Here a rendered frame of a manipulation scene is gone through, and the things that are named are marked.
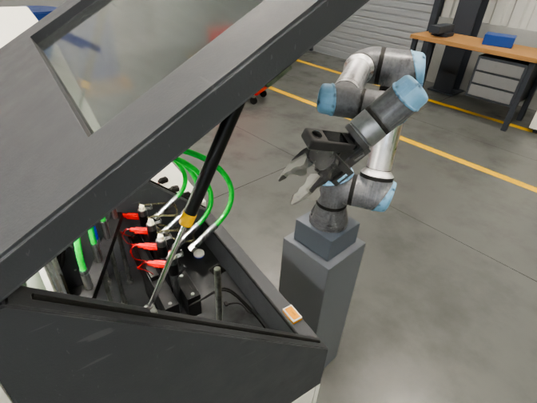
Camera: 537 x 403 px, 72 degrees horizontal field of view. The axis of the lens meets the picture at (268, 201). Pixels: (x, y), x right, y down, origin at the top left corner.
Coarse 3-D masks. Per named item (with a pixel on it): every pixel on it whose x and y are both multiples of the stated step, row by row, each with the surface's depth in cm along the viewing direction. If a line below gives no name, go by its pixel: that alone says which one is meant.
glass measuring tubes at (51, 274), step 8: (48, 264) 79; (56, 264) 84; (40, 272) 77; (48, 272) 84; (56, 272) 81; (48, 280) 79; (56, 280) 82; (64, 280) 92; (48, 288) 80; (56, 288) 83; (64, 288) 84
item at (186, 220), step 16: (240, 112) 44; (224, 128) 45; (224, 144) 46; (208, 160) 46; (208, 176) 47; (192, 192) 48; (192, 208) 49; (192, 224) 50; (176, 240) 51; (160, 288) 54
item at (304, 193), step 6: (312, 174) 82; (306, 180) 82; (312, 180) 81; (306, 186) 82; (300, 192) 82; (306, 192) 81; (318, 192) 85; (294, 198) 83; (300, 198) 82; (306, 198) 84; (312, 198) 85; (294, 204) 84
